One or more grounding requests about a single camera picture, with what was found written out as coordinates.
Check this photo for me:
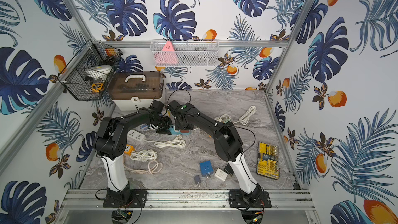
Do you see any orange power strip front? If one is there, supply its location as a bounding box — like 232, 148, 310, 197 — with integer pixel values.
124, 144, 135, 156

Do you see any white coiled cable front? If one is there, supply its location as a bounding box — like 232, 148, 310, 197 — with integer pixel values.
130, 149, 158, 163

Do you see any blue cube socket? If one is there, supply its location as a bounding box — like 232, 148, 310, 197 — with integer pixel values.
200, 160, 214, 177

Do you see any white USB socket strip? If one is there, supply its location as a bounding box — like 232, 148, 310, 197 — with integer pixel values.
127, 130, 146, 142

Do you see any grey small charger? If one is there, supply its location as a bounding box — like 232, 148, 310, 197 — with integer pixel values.
194, 175, 202, 187

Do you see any pink triangle item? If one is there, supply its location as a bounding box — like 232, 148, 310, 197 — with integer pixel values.
154, 41, 178, 65

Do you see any black plug adapter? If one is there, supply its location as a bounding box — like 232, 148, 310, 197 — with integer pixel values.
223, 164, 234, 176

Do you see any white coiled cable right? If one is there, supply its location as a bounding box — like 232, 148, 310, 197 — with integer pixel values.
233, 105, 258, 126

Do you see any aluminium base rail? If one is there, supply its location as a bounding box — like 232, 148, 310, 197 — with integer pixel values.
61, 189, 315, 211

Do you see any black wire basket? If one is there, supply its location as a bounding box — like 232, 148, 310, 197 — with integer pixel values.
57, 39, 123, 101

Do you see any blue work glove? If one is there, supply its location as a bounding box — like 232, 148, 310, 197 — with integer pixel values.
139, 124, 149, 131

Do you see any brown lid storage box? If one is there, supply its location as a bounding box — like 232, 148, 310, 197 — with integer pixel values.
107, 72, 165, 111

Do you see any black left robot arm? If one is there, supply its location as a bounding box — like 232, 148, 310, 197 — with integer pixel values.
93, 100, 172, 193

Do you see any white mesh wall shelf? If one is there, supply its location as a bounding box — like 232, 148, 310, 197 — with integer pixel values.
150, 39, 219, 67

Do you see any white plug adapter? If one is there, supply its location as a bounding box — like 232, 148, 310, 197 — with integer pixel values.
214, 169, 228, 182

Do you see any teal USB socket strip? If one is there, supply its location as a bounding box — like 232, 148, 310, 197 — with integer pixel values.
169, 125, 181, 135

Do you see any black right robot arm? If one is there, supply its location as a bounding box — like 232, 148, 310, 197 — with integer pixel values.
168, 100, 262, 206

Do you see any white coiled cable middle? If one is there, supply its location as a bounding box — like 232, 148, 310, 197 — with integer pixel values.
145, 134, 187, 149

